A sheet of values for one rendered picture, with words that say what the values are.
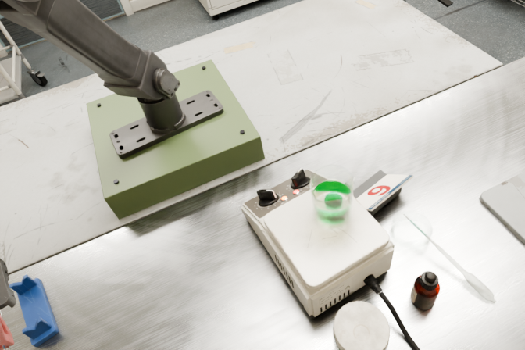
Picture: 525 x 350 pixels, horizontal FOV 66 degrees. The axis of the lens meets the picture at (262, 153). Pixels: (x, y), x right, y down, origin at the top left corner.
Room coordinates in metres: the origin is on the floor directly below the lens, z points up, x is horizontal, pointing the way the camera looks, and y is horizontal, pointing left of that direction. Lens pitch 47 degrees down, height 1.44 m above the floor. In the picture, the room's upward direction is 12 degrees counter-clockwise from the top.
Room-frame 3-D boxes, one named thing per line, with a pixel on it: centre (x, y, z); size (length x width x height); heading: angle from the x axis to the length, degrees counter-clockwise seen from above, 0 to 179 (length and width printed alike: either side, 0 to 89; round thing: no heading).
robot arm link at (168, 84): (0.55, 0.16, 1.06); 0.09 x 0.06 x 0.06; 64
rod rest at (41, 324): (0.28, 0.36, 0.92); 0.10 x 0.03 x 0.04; 28
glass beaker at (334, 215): (0.28, -0.07, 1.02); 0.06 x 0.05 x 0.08; 133
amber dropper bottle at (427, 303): (0.19, -0.16, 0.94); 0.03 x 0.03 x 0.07
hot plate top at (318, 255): (0.27, -0.06, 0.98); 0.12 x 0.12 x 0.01; 20
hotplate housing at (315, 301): (0.30, -0.05, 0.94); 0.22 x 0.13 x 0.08; 20
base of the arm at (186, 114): (0.56, 0.16, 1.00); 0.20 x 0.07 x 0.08; 111
